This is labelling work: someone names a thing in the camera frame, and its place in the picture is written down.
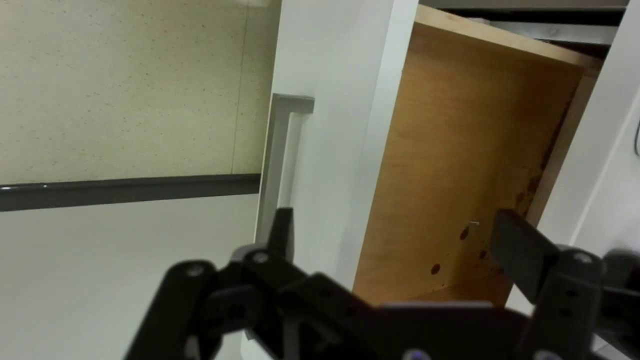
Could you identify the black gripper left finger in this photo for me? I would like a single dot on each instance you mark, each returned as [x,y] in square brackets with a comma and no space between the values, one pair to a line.
[267,307]

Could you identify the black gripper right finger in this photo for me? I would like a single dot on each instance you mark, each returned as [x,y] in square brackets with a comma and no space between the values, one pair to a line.
[552,286]

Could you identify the wooden drawer white front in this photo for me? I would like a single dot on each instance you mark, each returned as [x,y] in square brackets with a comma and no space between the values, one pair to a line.
[461,153]

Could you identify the dark grey baseboard strip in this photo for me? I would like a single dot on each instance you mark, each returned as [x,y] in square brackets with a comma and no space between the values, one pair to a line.
[120,192]

